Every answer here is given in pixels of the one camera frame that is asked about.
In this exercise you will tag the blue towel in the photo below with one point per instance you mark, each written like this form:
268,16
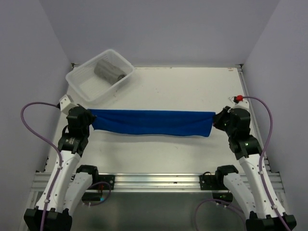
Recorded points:
154,122

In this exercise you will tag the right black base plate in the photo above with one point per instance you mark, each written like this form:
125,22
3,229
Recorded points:
208,181

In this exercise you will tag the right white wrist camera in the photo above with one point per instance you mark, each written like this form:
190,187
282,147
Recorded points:
240,102

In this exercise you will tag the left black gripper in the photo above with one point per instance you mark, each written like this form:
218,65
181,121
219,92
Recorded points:
91,117

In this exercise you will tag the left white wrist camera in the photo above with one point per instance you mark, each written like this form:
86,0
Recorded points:
66,104

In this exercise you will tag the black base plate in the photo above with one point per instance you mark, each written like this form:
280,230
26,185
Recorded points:
208,181
108,178

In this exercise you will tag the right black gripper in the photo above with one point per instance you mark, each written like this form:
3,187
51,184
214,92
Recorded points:
225,111

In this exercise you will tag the grey towel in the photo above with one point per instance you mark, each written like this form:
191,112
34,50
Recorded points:
108,72

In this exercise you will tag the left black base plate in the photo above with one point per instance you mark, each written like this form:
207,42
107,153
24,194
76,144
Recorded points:
108,178

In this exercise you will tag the aluminium mounting rail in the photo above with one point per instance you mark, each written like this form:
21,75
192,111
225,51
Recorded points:
152,183

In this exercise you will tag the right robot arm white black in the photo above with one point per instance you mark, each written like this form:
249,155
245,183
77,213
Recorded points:
258,200

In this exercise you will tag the white plastic basket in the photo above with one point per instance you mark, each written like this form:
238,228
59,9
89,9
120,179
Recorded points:
92,88

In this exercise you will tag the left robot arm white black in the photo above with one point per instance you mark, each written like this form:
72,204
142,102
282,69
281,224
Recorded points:
54,210

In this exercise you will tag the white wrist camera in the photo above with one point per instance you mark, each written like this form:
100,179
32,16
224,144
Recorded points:
240,102
66,104

